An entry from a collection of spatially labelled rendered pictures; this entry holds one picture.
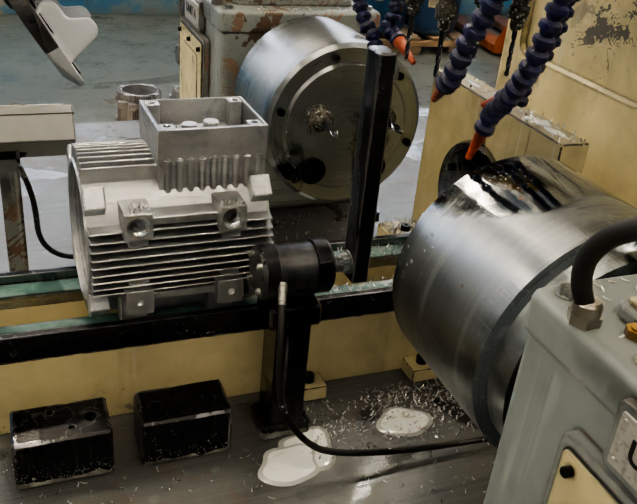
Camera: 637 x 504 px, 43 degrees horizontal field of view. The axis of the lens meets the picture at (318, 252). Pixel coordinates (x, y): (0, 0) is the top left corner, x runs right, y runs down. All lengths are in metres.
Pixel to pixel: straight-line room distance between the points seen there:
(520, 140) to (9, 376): 0.64
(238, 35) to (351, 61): 0.24
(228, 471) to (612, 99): 0.63
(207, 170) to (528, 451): 0.45
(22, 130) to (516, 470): 0.74
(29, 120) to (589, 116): 0.71
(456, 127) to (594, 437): 0.64
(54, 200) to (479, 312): 0.98
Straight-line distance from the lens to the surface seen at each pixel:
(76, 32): 0.89
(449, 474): 0.95
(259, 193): 0.87
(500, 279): 0.69
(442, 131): 1.16
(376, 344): 1.05
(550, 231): 0.70
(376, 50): 0.79
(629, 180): 1.04
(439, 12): 0.93
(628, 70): 1.05
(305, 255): 0.84
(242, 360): 0.99
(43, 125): 1.10
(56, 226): 1.42
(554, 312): 0.57
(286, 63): 1.18
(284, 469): 0.92
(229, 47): 1.35
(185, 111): 0.95
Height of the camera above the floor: 1.44
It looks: 28 degrees down
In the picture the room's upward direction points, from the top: 6 degrees clockwise
